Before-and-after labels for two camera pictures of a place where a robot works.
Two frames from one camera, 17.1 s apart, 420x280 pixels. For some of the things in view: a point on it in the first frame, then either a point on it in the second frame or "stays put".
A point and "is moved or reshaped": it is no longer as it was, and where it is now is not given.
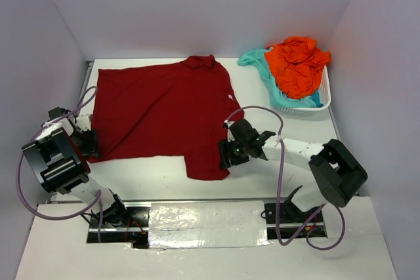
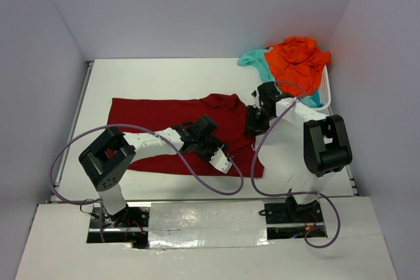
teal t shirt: [258, 61] stays put
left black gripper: [92, 147] -> [216, 143]
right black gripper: [226, 147] -> [252, 122]
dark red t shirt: [172, 111] is moved or reshaped
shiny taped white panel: [207, 224] stays put
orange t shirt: [298, 64] stays put
